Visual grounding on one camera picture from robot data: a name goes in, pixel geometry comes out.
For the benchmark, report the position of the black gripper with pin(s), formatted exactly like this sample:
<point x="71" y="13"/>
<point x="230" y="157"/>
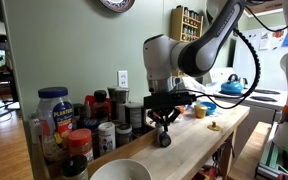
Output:
<point x="165" y="103"/>

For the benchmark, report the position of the dark blue silver flashlight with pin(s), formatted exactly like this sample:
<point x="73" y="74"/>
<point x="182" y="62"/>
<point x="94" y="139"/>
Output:
<point x="163" y="138"/>

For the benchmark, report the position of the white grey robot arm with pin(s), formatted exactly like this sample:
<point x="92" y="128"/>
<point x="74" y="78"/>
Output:
<point x="163" y="54"/>

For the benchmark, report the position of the gold metal lid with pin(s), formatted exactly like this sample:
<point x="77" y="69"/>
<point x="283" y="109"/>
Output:
<point x="200" y="111"/>

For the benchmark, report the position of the wooden tray box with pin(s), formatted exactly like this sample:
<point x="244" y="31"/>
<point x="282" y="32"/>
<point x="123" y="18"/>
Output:
<point x="43" y="171"/>

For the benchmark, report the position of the black lid spice jar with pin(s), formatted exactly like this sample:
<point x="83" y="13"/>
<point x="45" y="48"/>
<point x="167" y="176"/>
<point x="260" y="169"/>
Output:
<point x="123" y="134"/>

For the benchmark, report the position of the light blue plastic lid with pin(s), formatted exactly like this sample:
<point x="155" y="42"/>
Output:
<point x="211" y="107"/>

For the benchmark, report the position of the brass round fitting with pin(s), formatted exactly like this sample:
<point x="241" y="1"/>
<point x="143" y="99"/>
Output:
<point x="214" y="127"/>

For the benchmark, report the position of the steel pepper grinder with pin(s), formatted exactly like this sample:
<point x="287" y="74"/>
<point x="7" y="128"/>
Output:
<point x="119" y="97"/>

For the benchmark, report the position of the white spice shaker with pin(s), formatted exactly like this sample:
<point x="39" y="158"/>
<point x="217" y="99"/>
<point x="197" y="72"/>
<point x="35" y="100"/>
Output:
<point x="107" y="140"/>

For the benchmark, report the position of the black cap sauce bottle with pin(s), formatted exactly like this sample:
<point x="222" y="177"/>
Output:
<point x="100" y="107"/>

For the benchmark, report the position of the blue tea kettle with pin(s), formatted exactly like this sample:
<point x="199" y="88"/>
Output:
<point x="232" y="86"/>

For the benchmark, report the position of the white ceramic bowl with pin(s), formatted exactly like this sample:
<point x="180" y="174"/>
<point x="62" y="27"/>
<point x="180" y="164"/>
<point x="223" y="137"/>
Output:
<point x="122" y="169"/>

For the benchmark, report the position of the red lid peanut butter jar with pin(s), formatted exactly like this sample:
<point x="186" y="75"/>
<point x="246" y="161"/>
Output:
<point x="80" y="143"/>

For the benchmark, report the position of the wooden spice rack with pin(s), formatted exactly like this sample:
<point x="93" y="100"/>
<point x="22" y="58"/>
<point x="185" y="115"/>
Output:
<point x="186" y="24"/>

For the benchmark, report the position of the dark lid glass jar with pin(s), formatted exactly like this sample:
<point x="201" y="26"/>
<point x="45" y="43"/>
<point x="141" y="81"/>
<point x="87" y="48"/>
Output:
<point x="75" y="168"/>

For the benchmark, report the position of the Planters peanut jar blue lid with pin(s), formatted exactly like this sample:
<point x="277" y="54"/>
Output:
<point x="55" y="114"/>

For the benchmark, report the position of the white refrigerator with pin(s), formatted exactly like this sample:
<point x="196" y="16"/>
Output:
<point x="270" y="48"/>

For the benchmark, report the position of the white wall outlet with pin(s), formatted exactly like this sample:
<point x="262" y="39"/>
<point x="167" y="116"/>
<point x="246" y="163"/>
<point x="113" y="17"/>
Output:
<point x="122" y="76"/>

